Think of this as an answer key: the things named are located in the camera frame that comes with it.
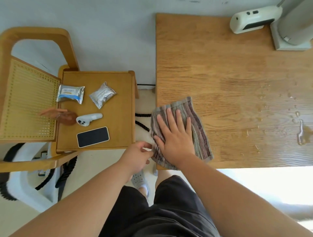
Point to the person's right forearm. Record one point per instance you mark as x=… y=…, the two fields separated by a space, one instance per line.
x=239 y=200

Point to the striped cleaning cloth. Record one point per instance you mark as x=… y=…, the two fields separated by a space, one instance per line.
x=201 y=141

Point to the person's left forearm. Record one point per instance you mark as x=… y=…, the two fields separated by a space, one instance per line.
x=80 y=210

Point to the grey right shoe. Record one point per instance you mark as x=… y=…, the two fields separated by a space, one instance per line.
x=155 y=171

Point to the silver foil packet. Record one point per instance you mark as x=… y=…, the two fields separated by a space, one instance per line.
x=102 y=95

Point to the person's right hand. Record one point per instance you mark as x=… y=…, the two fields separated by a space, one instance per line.
x=177 y=144

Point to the smartphone with cream case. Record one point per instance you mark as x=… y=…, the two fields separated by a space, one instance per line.
x=93 y=137

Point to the white controller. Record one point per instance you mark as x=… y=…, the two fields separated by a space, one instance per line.
x=88 y=119

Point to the person's left hand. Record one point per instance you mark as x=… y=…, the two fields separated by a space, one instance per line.
x=137 y=158

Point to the wooden rattan chair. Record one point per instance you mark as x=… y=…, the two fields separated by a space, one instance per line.
x=119 y=122

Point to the white oblong device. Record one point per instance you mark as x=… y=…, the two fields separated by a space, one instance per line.
x=254 y=18

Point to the grey left shoe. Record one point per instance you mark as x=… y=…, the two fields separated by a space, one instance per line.
x=139 y=179

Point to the white exercise machine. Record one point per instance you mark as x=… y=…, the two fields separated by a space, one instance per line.
x=29 y=185

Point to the grey shoe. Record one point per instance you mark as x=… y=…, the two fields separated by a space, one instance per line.
x=139 y=179
x=155 y=171

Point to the brown spray bottle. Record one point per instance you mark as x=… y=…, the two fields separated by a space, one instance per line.
x=66 y=117

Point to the blue white wipes packet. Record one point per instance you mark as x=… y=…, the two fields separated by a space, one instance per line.
x=70 y=94

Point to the person's right leg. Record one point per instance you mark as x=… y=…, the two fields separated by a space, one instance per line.
x=163 y=177

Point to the black shorts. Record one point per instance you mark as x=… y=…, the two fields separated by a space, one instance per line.
x=171 y=214

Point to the white cylinder appliance square base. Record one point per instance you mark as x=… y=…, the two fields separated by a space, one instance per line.
x=293 y=24

